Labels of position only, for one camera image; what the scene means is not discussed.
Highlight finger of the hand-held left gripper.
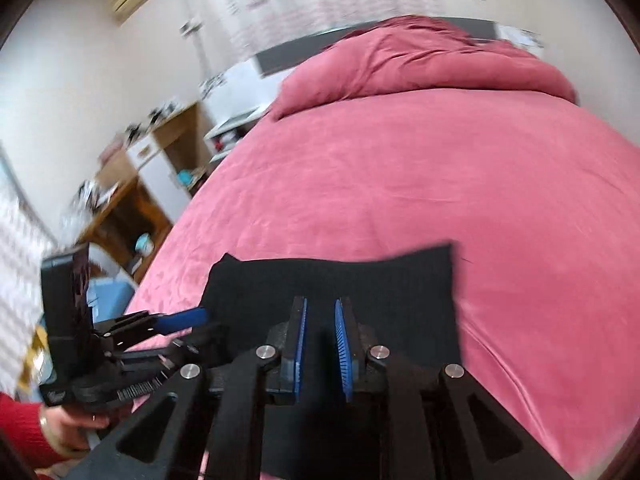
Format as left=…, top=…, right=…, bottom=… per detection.
left=120, top=323, right=224, bottom=366
left=100, top=308, right=209, bottom=346

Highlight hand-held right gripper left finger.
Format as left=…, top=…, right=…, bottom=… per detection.
left=70, top=296, right=308, bottom=480

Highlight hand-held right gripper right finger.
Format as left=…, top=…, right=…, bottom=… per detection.
left=334, top=297, right=573, bottom=480

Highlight black pants with silver embroidery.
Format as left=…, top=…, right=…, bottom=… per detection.
left=200, top=242, right=463, bottom=480

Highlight person's left hand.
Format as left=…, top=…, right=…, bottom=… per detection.
left=40, top=402, right=110, bottom=455

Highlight wooden desk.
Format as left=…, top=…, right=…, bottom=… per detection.
left=75, top=101, right=212, bottom=282

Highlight white cabinet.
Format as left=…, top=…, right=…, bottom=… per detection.
left=125, top=132, right=193, bottom=224

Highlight pink bed blanket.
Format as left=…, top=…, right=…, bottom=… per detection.
left=122, top=87, right=640, bottom=480

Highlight white and grey nightstand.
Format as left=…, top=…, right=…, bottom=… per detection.
left=200, top=57, right=282, bottom=162

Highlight grey bed headboard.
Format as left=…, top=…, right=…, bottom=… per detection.
left=254, top=16, right=497, bottom=79

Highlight pink duvet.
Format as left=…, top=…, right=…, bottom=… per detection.
left=270, top=15, right=579, bottom=122

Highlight white frame with blue cushion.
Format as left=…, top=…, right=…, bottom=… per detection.
left=85, top=259, right=139, bottom=322

